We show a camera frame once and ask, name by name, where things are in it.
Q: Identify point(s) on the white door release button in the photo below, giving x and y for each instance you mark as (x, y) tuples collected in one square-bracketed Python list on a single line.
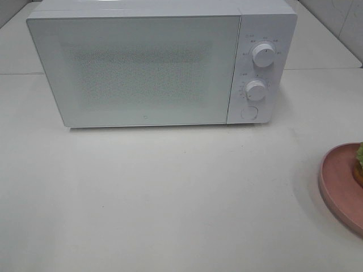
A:
[(249, 113)]

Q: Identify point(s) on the white microwave door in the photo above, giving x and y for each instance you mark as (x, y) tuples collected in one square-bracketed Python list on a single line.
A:
[(138, 71)]

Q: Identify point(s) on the pink round plate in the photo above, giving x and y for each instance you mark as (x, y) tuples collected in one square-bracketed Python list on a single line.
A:
[(339, 189)]

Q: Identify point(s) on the burger with lettuce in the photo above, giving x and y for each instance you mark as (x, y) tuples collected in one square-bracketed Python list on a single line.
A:
[(357, 168)]

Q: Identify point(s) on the lower white timer knob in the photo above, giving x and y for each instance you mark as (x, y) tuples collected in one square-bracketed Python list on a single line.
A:
[(255, 90)]

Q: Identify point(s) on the white microwave oven body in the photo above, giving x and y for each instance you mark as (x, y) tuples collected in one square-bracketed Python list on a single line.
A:
[(272, 21)]

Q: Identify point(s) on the upper white power knob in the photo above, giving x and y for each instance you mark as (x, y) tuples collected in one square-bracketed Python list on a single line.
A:
[(263, 54)]

